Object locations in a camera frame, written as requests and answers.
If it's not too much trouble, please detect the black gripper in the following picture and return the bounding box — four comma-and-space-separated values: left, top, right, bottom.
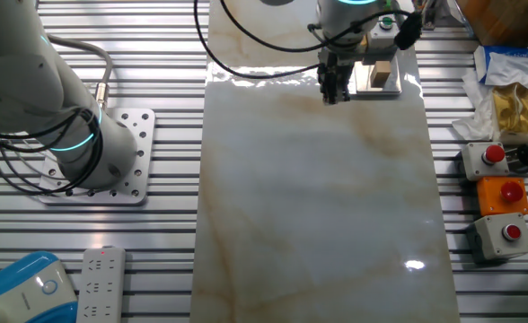
316, 48, 356, 106

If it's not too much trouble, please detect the small wooden block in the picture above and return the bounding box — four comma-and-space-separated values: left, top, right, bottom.
370, 61, 392, 88

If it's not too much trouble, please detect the grey box green button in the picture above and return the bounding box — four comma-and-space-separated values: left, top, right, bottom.
365, 15, 400, 51

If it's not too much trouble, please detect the white crumpled tissue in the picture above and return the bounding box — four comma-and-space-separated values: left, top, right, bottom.
451, 69, 498, 141

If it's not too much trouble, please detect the grey box red mushroom button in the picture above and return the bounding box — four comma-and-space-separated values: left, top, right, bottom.
460, 142, 511, 182

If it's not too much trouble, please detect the blue tissue package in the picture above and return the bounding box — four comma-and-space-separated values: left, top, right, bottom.
472, 44, 528, 98

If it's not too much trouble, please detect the gold tissue pack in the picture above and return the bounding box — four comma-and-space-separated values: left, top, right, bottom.
490, 83, 528, 144

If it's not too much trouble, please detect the brown cardboard box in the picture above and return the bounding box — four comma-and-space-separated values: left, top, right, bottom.
454, 0, 528, 48

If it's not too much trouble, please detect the orange box red button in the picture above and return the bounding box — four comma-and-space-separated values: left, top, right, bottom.
476, 176, 528, 217

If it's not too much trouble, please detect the grey box flat red button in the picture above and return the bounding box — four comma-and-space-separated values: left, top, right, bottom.
464, 213, 528, 264

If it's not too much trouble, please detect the white power strip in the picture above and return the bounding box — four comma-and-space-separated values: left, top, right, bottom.
75, 246, 127, 323

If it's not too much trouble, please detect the blue white plastic device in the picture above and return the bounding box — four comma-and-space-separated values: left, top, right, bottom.
0, 250, 79, 323

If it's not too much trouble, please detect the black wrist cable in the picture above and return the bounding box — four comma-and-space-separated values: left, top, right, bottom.
193, 0, 411, 81

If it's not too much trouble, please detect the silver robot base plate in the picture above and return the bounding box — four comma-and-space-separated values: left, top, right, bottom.
37, 107, 156, 206

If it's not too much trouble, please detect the thick grey base cable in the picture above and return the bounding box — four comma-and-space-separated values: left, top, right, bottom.
47, 34, 114, 111

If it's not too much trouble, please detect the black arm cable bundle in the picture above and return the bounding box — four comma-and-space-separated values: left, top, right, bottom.
0, 106, 106, 196

